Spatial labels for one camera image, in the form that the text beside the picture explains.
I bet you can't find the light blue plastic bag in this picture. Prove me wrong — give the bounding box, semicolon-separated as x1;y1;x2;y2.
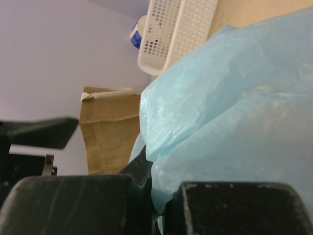
134;8;313;212

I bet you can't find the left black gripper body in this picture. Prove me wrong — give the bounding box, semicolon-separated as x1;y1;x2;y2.
0;144;57;193

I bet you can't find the brown paper grocery bag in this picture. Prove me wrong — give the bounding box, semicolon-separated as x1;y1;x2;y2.
79;87;140;175

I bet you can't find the white plastic basket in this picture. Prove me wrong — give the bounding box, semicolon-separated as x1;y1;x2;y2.
137;0;218;76

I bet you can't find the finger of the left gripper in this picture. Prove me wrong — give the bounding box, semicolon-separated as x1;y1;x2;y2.
0;117;78;149

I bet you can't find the blue white paper roll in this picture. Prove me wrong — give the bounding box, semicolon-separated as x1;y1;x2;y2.
130;15;147;49

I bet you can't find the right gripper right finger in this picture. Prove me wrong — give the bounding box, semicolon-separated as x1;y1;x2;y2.
163;182;313;235

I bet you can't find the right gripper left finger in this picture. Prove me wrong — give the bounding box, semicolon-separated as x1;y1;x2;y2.
0;151;153;235

